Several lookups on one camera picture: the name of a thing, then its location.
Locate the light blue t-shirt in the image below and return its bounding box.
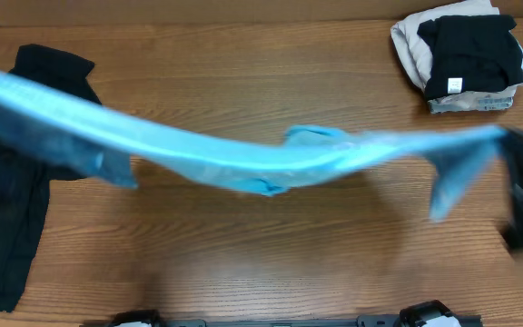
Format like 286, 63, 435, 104
0, 72, 506, 221

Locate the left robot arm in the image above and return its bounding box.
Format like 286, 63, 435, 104
108, 310, 163, 327

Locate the folded black t-shirt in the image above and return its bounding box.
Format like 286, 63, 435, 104
418, 15, 523, 100

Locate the folded beige t-shirt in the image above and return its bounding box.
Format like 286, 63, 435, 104
390, 0, 523, 114

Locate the black t-shirt on left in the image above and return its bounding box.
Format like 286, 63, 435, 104
0, 45, 99, 312

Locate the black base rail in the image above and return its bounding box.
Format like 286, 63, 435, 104
79, 309, 485, 327

